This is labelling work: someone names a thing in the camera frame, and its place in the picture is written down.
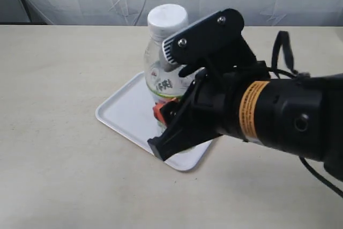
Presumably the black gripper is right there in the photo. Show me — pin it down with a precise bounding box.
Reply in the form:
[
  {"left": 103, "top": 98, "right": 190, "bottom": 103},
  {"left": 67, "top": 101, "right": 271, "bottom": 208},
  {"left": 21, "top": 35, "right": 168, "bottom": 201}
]
[{"left": 147, "top": 9, "right": 271, "bottom": 161}]

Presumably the clear bottle with white cap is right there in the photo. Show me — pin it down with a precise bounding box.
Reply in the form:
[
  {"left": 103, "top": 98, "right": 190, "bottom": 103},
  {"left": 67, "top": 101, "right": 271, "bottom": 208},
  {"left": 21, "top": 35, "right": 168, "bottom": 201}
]
[{"left": 143, "top": 4, "right": 200, "bottom": 105}]

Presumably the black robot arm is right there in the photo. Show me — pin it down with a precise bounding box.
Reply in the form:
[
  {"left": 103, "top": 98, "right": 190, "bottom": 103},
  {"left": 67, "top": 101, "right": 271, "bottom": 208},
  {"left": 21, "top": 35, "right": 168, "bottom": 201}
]
[{"left": 148, "top": 9, "right": 342, "bottom": 180}]

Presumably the white rectangular plastic tray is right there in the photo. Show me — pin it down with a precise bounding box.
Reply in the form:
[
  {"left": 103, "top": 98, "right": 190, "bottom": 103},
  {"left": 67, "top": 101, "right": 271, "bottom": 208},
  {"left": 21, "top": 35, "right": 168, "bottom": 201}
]
[{"left": 95, "top": 71, "right": 215, "bottom": 172}]

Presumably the black cable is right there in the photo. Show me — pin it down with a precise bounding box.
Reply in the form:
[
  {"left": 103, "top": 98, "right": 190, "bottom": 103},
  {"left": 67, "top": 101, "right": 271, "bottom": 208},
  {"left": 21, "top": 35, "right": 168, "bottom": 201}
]
[{"left": 269, "top": 30, "right": 343, "bottom": 199}]

